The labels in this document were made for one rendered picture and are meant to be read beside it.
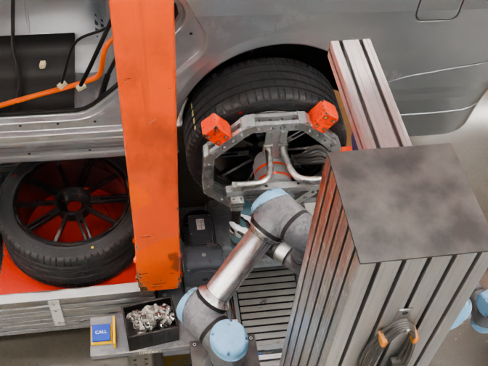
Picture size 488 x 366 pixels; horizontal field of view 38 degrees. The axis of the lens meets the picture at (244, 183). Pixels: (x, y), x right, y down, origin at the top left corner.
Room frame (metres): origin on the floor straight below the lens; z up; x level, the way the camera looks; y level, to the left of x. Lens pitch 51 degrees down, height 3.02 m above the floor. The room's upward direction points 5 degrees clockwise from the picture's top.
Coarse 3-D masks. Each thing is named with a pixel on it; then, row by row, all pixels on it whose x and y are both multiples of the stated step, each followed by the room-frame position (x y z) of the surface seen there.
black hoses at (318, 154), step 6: (288, 144) 1.87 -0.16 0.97; (306, 150) 1.80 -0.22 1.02; (312, 150) 1.78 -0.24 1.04; (318, 150) 1.78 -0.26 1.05; (324, 150) 1.80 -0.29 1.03; (294, 156) 1.79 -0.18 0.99; (300, 156) 1.78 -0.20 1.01; (306, 156) 1.77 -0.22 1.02; (312, 156) 1.76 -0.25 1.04; (318, 156) 1.76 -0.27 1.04; (324, 156) 1.76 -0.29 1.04; (294, 162) 1.77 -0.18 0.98; (300, 162) 1.76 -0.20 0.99; (306, 162) 1.75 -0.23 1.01; (312, 162) 1.74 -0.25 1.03; (318, 162) 1.73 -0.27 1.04; (324, 162) 1.74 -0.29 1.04
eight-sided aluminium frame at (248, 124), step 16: (288, 112) 1.89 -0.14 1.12; (304, 112) 1.90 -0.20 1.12; (240, 128) 1.81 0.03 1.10; (256, 128) 1.81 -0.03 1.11; (272, 128) 1.83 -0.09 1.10; (288, 128) 1.84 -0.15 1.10; (304, 128) 1.85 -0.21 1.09; (208, 144) 1.82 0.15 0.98; (224, 144) 1.78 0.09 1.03; (336, 144) 1.88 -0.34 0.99; (208, 160) 1.77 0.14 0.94; (208, 176) 1.77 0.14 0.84; (208, 192) 1.77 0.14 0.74; (224, 192) 1.83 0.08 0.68; (304, 192) 1.86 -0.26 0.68
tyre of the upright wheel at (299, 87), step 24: (216, 72) 2.08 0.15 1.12; (240, 72) 2.04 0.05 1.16; (264, 72) 2.04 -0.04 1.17; (288, 72) 2.06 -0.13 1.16; (312, 72) 2.13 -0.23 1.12; (192, 96) 2.04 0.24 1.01; (216, 96) 1.96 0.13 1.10; (240, 96) 1.92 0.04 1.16; (264, 96) 1.91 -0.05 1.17; (288, 96) 1.93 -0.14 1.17; (312, 96) 1.97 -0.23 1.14; (192, 120) 1.93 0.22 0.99; (192, 144) 1.85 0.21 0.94; (192, 168) 1.84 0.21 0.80
